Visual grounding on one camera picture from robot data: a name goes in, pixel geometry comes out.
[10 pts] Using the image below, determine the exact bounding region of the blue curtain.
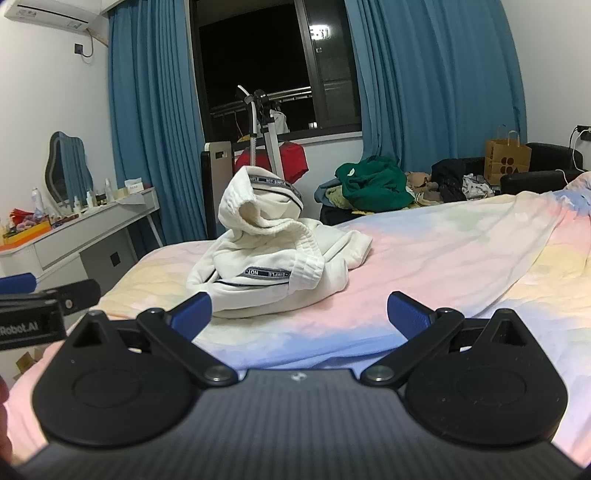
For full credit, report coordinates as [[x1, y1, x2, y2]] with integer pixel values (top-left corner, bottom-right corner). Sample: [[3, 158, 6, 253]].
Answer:
[[107, 0, 209, 265], [344, 0, 528, 175]]

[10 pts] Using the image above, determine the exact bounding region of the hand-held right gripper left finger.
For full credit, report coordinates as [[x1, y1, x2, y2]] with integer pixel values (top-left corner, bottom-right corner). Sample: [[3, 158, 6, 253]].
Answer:
[[69, 292, 239, 387]]

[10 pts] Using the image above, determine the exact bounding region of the dark framed window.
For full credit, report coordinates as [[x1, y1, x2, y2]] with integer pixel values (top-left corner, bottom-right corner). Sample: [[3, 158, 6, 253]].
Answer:
[[189, 0, 363, 145]]

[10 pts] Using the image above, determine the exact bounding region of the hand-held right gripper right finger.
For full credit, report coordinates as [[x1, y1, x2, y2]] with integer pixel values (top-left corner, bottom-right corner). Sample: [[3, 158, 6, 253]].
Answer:
[[361, 291, 532, 387]]

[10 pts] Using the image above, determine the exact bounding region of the pastel bed blanket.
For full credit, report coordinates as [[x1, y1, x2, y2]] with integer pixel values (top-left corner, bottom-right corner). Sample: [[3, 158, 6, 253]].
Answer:
[[8, 171, 591, 464]]

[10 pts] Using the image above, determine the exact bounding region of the black sofa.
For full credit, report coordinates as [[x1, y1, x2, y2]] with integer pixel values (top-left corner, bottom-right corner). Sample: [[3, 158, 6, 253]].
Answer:
[[499, 142, 589, 197]]

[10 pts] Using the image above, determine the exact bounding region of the white patterned cloth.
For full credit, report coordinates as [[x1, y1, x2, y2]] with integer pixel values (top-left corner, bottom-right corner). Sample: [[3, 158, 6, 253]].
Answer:
[[462, 174, 496, 200]]

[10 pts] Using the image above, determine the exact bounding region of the white charging cable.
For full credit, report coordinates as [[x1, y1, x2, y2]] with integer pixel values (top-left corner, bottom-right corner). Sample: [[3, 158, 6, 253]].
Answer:
[[556, 124, 591, 180]]

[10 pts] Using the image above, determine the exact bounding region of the red garment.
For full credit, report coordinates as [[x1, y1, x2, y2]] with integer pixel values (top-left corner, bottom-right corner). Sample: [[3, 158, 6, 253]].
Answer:
[[235, 142, 309, 184]]

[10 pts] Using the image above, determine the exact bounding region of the white upright appliance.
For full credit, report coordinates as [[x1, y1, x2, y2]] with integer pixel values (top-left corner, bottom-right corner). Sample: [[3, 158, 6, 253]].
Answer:
[[200, 141, 233, 241]]

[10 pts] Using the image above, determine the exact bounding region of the orange tray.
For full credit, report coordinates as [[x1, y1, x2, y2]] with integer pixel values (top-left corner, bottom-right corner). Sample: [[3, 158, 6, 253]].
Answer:
[[0, 220, 53, 246]]

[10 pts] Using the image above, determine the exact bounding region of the wavy frame mirror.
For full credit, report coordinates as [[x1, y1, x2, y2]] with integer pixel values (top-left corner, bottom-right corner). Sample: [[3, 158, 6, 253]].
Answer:
[[45, 131, 88, 206]]

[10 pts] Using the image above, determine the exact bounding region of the person's left forearm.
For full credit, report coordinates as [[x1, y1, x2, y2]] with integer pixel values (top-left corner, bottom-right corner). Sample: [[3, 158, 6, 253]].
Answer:
[[0, 376, 14, 462]]

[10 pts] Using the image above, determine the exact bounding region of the brown paper bag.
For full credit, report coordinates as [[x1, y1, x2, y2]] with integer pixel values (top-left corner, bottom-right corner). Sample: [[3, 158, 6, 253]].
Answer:
[[483, 125, 533, 186]]

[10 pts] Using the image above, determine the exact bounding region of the white dressing table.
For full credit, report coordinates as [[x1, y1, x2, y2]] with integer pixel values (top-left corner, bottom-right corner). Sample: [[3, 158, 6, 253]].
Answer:
[[0, 187, 165, 302]]

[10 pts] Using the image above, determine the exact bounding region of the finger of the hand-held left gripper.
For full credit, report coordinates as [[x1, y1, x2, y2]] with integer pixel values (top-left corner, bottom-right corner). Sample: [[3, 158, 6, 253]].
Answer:
[[42, 279, 102, 317], [0, 272, 38, 295]]

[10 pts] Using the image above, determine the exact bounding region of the green garment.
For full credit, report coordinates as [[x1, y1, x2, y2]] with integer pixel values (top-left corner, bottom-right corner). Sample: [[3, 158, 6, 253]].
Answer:
[[334, 156, 416, 213]]

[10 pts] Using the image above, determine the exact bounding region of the beige plush toy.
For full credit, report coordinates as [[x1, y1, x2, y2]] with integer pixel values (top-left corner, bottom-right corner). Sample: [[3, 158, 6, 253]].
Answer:
[[405, 171, 440, 205]]

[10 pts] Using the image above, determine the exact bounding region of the garment steamer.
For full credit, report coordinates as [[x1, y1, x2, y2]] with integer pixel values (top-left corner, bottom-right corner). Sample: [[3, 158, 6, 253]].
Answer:
[[236, 84, 291, 180]]

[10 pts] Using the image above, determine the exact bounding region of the cardboard box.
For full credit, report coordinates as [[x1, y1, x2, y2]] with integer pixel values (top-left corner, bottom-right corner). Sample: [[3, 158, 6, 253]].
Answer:
[[13, 347, 48, 377]]

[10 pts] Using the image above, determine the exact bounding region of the white striped knit garment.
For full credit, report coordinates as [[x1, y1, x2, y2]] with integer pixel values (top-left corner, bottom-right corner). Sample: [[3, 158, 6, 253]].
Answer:
[[186, 166, 374, 319]]

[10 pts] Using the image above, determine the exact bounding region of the white air conditioner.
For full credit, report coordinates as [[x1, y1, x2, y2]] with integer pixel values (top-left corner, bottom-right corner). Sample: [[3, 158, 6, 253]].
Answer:
[[4, 0, 110, 34]]

